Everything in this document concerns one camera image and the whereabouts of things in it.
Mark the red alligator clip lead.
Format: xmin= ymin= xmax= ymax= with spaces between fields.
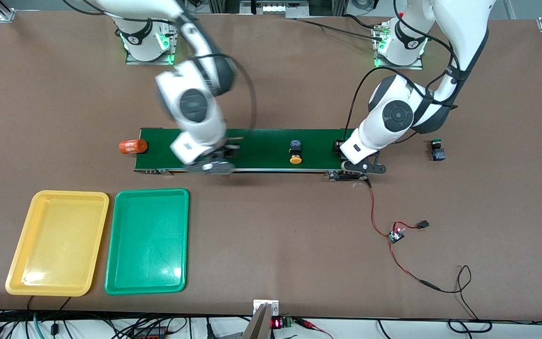
xmin=294 ymin=317 xmax=334 ymax=339

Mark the green plastic tray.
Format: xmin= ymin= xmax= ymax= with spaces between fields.
xmin=104 ymin=188 xmax=190 ymax=296

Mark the red black conveyor wire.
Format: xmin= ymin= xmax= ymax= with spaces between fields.
xmin=367 ymin=178 xmax=394 ymax=236

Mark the red black power wire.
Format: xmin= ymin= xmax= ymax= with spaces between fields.
xmin=389 ymin=240 xmax=481 ymax=322

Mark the black connector with wire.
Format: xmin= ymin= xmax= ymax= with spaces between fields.
xmin=393 ymin=219 xmax=430 ymax=231

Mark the green conveyor belt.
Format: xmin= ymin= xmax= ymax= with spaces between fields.
xmin=133 ymin=127 xmax=370 ymax=182

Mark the yellow push button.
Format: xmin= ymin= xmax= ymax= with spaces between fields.
xmin=288 ymin=139 xmax=303 ymax=165

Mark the black table cable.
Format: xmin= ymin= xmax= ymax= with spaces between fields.
xmin=295 ymin=13 xmax=384 ymax=40

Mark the orange 4680 cylinder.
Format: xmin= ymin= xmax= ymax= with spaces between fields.
xmin=119 ymin=139 xmax=149 ymax=155

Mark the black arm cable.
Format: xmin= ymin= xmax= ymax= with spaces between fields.
xmin=345 ymin=0 xmax=462 ymax=139
xmin=226 ymin=56 xmax=258 ymax=142

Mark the green push button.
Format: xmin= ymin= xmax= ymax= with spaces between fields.
xmin=430 ymin=138 xmax=446 ymax=162

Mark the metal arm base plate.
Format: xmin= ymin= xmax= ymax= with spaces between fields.
xmin=125 ymin=13 xmax=180 ymax=65
xmin=374 ymin=21 xmax=424 ymax=70

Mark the yellow plastic tray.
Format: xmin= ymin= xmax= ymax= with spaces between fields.
xmin=5 ymin=190 xmax=110 ymax=297

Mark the grey camera pole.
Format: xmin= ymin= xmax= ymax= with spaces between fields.
xmin=242 ymin=303 xmax=274 ymax=339

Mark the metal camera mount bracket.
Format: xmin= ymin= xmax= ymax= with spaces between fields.
xmin=253 ymin=299 xmax=279 ymax=316

